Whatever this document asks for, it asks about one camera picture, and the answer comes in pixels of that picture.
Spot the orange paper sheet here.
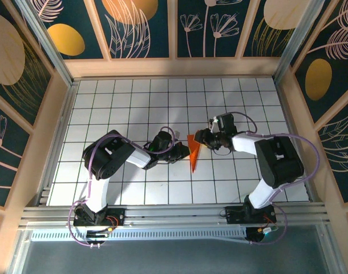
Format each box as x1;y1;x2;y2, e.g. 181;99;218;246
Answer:
187;134;203;174

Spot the white grid mat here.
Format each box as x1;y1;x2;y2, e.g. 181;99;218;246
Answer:
47;78;311;206

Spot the long aluminium mounting rail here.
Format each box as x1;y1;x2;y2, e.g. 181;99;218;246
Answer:
18;202;330;229

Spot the aluminium side rail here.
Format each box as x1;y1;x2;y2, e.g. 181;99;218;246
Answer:
37;79;80;206
273;78;320;205

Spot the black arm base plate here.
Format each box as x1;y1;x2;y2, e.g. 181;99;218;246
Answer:
73;207;126;227
219;205;277;225

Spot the perforated grey cable duct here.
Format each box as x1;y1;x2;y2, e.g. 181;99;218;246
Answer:
30;228;248;242

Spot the purple cable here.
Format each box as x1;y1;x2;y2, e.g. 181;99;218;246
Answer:
228;111;320;246
67;126;182;248

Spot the aluminium corner post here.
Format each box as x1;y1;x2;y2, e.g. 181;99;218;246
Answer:
272;0;334;82
14;0;78;88

